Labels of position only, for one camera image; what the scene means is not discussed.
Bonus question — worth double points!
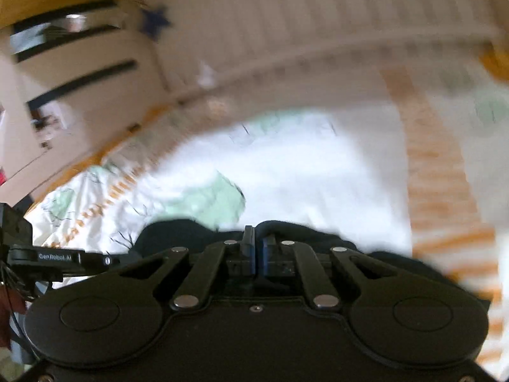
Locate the black cables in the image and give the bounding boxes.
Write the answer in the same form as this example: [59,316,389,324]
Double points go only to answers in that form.
[0,268,36,363]

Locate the red cloth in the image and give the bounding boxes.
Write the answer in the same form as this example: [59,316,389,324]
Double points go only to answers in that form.
[0,284,26,349]

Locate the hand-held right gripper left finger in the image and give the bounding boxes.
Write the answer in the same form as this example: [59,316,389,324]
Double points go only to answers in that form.
[119,225,255,312]

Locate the white leaf printed blanket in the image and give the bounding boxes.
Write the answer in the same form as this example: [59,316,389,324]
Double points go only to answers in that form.
[24,67,509,378]

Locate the black hoodie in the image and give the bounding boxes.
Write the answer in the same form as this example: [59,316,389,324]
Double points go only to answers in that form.
[129,219,472,291]

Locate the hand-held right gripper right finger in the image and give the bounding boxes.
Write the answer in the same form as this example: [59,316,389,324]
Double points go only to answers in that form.
[257,233,399,311]

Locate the dark blue star decoration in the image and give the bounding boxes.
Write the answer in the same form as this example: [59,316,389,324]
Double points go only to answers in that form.
[140,5,172,41]

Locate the light wooden bed frame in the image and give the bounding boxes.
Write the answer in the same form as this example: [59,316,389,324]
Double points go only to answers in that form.
[0,0,509,208]

